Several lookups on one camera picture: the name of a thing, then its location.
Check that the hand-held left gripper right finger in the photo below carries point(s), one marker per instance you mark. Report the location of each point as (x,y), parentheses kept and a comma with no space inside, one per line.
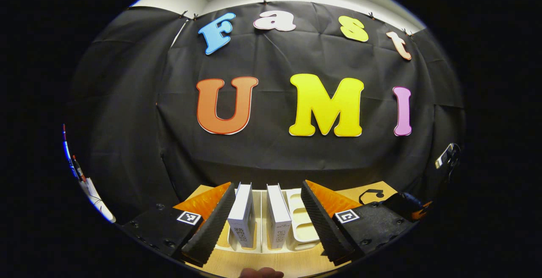
(324,231)

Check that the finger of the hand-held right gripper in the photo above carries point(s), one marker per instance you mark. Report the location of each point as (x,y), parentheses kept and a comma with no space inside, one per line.
(423,211)

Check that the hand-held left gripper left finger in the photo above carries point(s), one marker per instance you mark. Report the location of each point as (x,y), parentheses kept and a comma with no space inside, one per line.
(211,231)

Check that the blue schoolbag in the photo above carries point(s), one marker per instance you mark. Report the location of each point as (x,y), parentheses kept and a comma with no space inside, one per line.
(402,204)

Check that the white bookshelf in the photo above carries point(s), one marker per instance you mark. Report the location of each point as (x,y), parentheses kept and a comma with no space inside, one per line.
(302,223)

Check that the white paperback book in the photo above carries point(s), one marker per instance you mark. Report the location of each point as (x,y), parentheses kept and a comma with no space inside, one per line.
(278,218)
(241,214)

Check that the white panel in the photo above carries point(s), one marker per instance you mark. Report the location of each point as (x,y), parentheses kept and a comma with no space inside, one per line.
(99,206)

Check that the black backdrop cloth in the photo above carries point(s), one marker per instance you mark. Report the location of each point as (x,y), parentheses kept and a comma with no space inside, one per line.
(271,58)

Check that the row of black cloth clips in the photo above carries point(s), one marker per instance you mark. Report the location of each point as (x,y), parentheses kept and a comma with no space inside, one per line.
(264,1)

